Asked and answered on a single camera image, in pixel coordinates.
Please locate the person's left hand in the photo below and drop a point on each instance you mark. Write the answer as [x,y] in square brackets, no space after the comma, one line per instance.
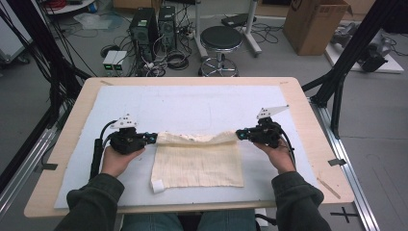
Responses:
[117,162]

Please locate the aluminium rail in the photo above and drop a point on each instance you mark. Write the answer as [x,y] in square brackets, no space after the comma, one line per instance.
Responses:
[349,160]
[24,166]

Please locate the person's right hand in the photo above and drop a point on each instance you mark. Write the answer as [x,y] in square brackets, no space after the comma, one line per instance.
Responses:
[282,159]

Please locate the cardboard box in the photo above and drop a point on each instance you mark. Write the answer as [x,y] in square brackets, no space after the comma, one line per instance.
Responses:
[316,25]

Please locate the white foam board mat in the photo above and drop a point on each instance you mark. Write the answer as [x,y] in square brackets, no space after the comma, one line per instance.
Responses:
[192,106]

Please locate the slim black computer tower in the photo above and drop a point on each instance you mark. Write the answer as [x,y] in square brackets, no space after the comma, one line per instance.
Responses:
[166,25]

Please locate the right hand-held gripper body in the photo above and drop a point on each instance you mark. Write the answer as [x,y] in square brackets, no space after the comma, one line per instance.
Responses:
[266,133]

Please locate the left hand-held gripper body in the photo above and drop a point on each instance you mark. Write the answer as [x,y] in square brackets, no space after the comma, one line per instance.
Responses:
[126,141]

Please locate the small white roll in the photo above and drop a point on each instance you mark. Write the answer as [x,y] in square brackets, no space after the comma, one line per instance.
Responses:
[157,186]

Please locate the person's right leg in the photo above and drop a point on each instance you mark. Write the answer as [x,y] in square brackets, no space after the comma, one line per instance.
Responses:
[227,221]

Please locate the person's leg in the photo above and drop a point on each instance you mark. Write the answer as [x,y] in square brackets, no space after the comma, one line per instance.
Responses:
[150,223]
[227,221]

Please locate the white platform with grey machine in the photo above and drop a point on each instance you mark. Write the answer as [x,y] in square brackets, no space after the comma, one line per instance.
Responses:
[372,51]

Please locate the cream knitted cloth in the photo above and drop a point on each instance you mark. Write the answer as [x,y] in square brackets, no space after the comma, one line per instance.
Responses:
[195,163]

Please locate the white stand legs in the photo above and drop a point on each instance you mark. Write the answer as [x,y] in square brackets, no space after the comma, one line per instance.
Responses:
[251,29]

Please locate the flat black device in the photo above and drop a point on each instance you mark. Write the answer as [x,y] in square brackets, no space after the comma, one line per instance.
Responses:
[237,20]

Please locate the wooden table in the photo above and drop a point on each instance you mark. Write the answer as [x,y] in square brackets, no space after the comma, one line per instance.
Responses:
[320,141]

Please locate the person's left leg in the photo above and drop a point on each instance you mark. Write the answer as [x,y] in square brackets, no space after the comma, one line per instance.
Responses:
[150,223]

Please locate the black round stool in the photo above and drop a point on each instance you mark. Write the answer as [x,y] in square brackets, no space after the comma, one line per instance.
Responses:
[221,38]

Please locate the black tape piece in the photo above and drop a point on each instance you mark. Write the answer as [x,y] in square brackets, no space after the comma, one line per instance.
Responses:
[49,166]
[336,162]

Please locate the clear plastic sheet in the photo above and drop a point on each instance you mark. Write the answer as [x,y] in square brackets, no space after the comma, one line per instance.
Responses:
[96,21]

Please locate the white power box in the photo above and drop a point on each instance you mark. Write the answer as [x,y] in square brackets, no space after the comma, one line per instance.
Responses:
[109,61]
[120,61]

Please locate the large black computer tower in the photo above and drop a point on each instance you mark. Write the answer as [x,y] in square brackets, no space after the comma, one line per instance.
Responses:
[143,30]

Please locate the round white table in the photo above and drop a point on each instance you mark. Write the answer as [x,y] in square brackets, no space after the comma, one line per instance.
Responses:
[69,6]

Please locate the black metal frame stand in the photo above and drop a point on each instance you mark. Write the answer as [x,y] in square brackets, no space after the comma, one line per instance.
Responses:
[41,41]
[349,54]

